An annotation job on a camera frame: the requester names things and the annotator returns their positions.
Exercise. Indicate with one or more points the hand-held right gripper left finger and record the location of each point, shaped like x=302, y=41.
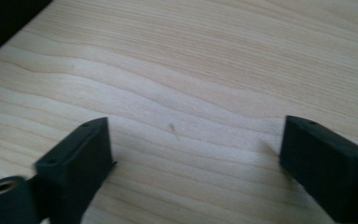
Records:
x=77, y=161

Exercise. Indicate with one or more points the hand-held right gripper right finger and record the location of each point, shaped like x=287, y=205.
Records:
x=326, y=165

